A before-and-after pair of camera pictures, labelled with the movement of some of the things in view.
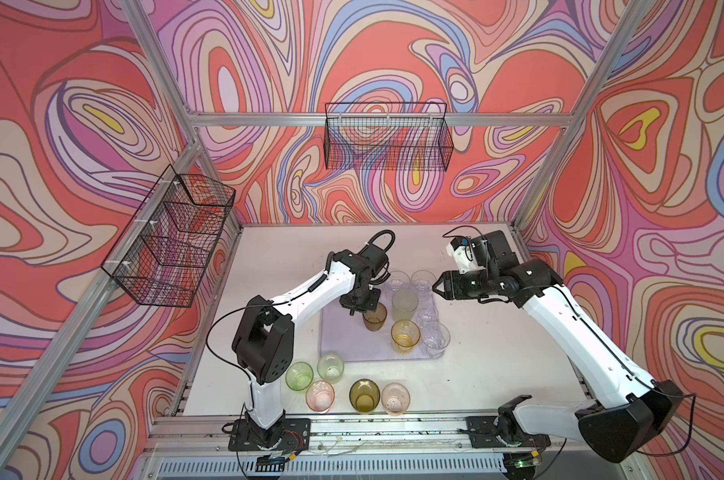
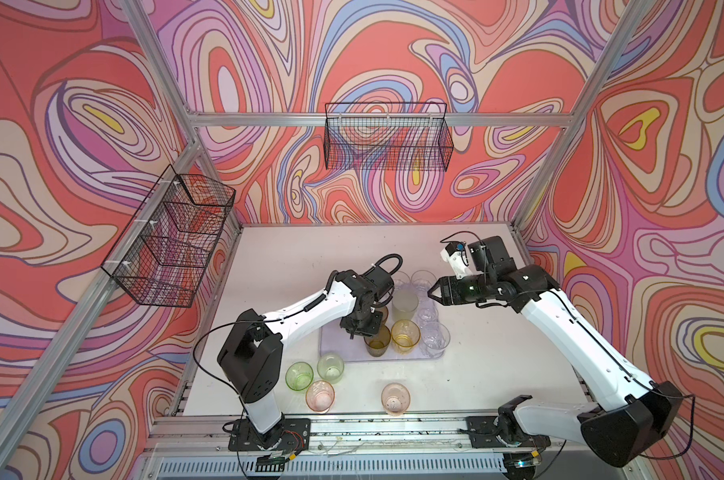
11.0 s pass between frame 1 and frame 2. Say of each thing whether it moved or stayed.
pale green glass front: stayed
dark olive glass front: moved
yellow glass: stayed
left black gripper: moved
